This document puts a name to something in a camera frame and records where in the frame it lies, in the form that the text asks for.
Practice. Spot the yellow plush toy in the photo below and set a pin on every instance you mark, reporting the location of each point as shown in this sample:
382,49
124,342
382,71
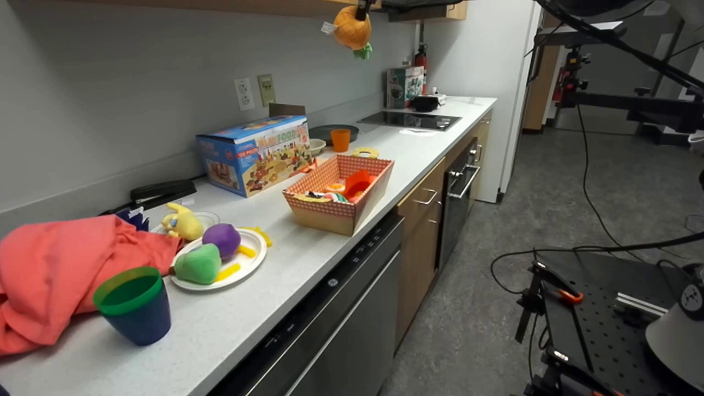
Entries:
181,224

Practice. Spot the built-in dishwasher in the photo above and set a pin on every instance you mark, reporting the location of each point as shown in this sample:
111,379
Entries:
331,332

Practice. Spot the silver metal bar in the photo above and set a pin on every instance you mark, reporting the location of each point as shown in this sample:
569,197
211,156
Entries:
641,304

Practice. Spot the black range hood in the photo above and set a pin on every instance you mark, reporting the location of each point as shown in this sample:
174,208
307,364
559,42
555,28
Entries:
420,3

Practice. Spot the black perforated cart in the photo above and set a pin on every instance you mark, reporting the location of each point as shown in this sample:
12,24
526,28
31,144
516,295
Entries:
608,322

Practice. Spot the black long tool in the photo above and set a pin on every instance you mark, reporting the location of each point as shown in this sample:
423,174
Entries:
160,192

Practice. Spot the wooden base cabinet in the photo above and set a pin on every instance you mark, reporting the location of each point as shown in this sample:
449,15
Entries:
420,249

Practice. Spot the orange cup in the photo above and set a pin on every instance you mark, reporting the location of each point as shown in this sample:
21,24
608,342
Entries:
342,140

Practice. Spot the striped green watermelon slice toy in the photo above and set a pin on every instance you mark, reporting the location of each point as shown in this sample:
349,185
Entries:
339,199

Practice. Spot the black induction cooktop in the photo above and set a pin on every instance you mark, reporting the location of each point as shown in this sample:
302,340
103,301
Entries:
407,123

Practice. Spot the green plush vegetable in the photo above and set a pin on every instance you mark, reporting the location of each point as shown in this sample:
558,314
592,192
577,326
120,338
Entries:
197,266

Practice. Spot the orange checkered cardboard basket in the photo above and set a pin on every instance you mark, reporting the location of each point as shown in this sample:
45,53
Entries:
331,212

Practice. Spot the coral pink cloth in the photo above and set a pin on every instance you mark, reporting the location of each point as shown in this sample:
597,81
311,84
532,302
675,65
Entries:
50,278

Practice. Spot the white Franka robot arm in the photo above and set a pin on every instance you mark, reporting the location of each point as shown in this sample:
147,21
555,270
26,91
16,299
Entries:
674,345

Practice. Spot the yellow toy fry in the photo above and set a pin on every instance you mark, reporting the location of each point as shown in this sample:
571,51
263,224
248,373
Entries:
247,251
229,271
264,236

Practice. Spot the red toy block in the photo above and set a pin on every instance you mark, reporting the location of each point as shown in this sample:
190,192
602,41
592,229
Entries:
358,184

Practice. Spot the wooden upper cabinet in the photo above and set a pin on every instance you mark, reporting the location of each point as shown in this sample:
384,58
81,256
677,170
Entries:
221,6

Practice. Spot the yellow plush pineapple green leaves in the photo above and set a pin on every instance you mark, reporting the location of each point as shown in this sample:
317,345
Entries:
353,28

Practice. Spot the black built-in oven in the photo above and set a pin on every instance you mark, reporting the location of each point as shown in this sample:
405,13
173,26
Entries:
459,205

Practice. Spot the dark grey round pan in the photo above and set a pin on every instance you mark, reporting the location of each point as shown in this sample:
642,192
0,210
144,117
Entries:
322,130

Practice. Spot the blue cup green rim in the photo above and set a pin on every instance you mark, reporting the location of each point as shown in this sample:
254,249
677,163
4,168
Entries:
135,311

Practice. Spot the black pot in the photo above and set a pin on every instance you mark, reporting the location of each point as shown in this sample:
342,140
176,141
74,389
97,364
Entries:
423,104

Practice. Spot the blue play food box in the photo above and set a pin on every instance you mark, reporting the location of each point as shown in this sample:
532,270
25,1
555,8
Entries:
255,156

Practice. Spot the wooden door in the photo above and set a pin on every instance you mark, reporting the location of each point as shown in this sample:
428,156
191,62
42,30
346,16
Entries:
539,90

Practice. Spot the black orange white sushi toy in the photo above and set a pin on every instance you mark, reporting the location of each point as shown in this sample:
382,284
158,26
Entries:
317,197

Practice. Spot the white refrigerator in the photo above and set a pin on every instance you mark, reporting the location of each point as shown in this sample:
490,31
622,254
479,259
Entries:
485,90

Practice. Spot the red fire extinguisher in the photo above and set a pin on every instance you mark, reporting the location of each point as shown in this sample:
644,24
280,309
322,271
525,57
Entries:
569,78

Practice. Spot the white wall outlet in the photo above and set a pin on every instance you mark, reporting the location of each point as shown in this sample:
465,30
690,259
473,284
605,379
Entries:
266,90
245,94

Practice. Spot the purple plush vegetable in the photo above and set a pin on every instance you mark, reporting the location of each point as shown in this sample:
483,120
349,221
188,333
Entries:
221,241

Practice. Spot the white plate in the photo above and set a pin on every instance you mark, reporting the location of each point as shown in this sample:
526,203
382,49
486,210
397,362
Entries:
248,267

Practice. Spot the dark blue toy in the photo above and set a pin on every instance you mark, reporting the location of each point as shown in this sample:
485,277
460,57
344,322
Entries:
133,218

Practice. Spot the black camera stand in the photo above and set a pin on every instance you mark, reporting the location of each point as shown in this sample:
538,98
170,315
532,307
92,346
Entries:
629,68

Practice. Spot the colourful printed package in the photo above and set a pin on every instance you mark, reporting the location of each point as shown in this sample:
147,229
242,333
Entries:
402,86

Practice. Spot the white bowl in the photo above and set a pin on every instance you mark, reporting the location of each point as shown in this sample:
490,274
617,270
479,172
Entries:
317,147

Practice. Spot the red bottle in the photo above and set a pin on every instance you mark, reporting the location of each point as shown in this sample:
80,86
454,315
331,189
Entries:
420,58

